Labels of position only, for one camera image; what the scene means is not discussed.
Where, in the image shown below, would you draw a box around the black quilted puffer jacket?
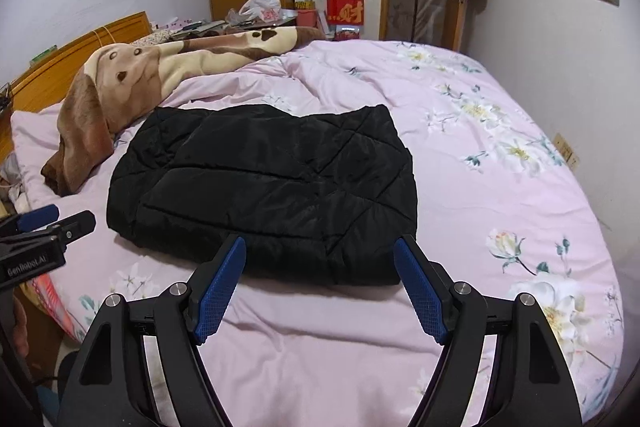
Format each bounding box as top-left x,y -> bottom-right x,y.
106,105 -> 418,286

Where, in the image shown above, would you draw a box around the person's left hand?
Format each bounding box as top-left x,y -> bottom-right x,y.
12,297 -> 29,358

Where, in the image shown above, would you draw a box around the pink pillow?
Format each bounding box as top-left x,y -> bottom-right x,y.
8,100 -> 120,228

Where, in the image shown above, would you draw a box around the pink floral duvet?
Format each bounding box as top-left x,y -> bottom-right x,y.
11,41 -> 624,426

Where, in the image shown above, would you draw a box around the orange wooden headboard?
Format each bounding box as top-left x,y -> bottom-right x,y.
1,12 -> 152,159

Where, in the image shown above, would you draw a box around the brown cream bear blanket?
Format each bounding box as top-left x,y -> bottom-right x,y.
41,27 -> 324,196

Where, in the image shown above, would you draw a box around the white plastic bag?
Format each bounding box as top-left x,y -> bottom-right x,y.
226,0 -> 282,25

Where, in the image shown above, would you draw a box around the pink storage box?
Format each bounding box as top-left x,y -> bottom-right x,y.
296,9 -> 318,28

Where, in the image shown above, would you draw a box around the red gift box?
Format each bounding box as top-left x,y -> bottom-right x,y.
326,0 -> 364,26

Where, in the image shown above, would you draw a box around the wall power socket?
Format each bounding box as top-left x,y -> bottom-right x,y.
552,133 -> 579,171

